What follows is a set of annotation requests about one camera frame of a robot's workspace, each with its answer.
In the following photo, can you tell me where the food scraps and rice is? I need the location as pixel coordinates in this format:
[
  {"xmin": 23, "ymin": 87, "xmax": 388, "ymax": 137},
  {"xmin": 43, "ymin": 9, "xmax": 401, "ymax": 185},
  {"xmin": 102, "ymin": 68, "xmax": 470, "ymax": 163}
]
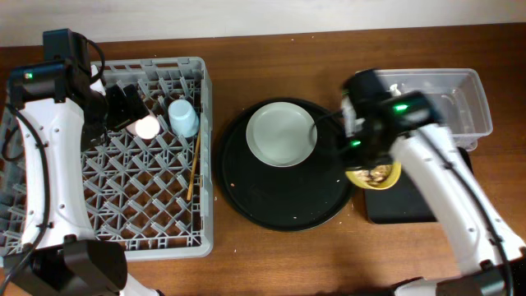
[{"xmin": 353, "ymin": 164, "xmax": 392, "ymax": 187}]

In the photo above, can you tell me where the yellow bowl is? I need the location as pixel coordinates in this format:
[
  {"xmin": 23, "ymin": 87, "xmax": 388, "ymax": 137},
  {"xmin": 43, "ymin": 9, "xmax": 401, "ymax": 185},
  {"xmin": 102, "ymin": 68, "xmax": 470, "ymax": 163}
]
[{"xmin": 345, "ymin": 162, "xmax": 402, "ymax": 191}]

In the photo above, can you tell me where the pink plastic cup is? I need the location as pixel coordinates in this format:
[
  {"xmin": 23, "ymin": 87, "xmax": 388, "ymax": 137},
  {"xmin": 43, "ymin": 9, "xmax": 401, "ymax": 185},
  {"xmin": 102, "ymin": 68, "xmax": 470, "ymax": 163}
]
[{"xmin": 126, "ymin": 115, "xmax": 160, "ymax": 140}]

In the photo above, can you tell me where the light blue plastic cup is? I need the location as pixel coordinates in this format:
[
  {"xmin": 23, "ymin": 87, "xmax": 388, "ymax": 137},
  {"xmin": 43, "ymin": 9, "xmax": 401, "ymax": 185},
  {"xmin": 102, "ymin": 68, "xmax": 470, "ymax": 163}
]
[{"xmin": 168, "ymin": 99, "xmax": 200, "ymax": 138}]

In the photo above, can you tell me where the wooden chopstick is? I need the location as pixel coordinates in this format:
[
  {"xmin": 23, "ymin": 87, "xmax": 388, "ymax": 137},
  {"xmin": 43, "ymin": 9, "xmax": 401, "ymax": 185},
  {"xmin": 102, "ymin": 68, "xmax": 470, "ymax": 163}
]
[{"xmin": 187, "ymin": 130, "xmax": 201, "ymax": 201}]

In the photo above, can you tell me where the white napkin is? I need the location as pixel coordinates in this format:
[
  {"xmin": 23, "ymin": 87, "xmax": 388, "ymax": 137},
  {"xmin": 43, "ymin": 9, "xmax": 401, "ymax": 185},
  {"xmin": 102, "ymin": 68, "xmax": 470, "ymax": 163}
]
[{"xmin": 390, "ymin": 84, "xmax": 402, "ymax": 97}]

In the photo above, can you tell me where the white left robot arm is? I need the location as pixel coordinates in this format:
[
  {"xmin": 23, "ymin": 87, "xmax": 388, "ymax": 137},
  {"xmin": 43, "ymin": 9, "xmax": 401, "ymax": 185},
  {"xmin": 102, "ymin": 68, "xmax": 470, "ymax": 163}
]
[{"xmin": 3, "ymin": 29, "xmax": 152, "ymax": 295}]

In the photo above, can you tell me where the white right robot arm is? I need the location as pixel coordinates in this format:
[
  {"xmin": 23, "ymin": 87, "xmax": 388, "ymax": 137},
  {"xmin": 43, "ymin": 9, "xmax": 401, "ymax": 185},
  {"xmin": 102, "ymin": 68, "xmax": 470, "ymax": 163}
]
[{"xmin": 339, "ymin": 69, "xmax": 525, "ymax": 295}]

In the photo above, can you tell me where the grey plastic dishwasher rack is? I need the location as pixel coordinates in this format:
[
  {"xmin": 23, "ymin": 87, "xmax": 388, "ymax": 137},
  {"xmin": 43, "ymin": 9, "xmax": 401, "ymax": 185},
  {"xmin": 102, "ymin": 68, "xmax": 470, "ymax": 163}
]
[{"xmin": 1, "ymin": 57, "xmax": 214, "ymax": 261}]

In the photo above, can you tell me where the black rectangular tray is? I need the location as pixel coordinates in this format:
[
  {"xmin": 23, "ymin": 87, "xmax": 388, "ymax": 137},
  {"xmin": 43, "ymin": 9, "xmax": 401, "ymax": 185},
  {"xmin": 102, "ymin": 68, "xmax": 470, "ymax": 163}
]
[{"xmin": 363, "ymin": 146, "xmax": 473, "ymax": 225}]

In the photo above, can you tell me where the black round tray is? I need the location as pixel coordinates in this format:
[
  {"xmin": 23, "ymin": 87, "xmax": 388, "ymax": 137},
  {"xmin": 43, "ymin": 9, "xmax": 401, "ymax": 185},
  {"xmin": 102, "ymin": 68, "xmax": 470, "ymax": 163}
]
[{"xmin": 212, "ymin": 97, "xmax": 357, "ymax": 232}]

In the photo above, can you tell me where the grey round plate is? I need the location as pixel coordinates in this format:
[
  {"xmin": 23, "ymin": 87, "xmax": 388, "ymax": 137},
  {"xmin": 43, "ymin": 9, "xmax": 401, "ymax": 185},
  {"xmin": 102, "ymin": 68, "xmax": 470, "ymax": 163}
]
[{"xmin": 246, "ymin": 102, "xmax": 317, "ymax": 168}]

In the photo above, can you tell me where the clear plastic bin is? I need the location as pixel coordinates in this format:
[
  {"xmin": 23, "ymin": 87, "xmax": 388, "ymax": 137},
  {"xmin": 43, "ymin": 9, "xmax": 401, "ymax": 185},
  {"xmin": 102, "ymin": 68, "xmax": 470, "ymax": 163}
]
[{"xmin": 377, "ymin": 68, "xmax": 493, "ymax": 151}]

